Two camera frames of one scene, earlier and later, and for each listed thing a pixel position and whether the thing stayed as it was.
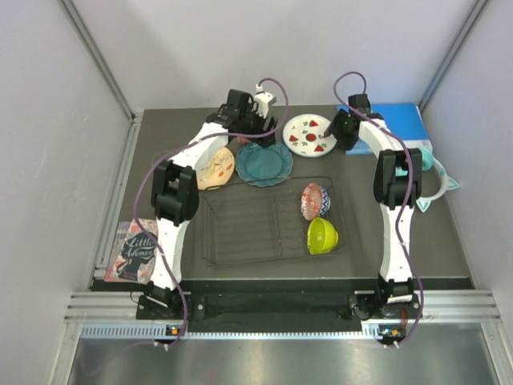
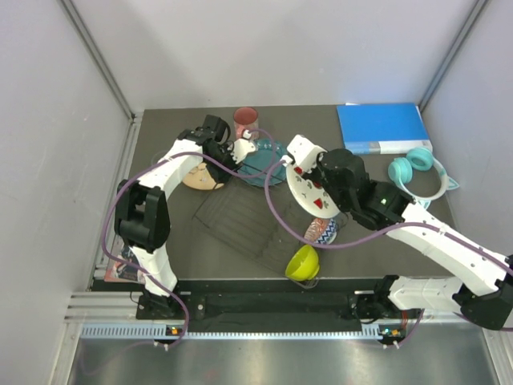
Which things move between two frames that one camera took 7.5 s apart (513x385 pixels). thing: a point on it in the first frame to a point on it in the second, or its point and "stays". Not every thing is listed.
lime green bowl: [321, 237] to [304, 264]
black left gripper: [271, 124] to [220, 176]
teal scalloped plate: [264, 166] stays
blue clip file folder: [405, 119] stays
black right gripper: [345, 143] to [318, 164]
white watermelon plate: [301, 135] to [309, 196]
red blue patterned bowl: [315, 201] to [321, 230]
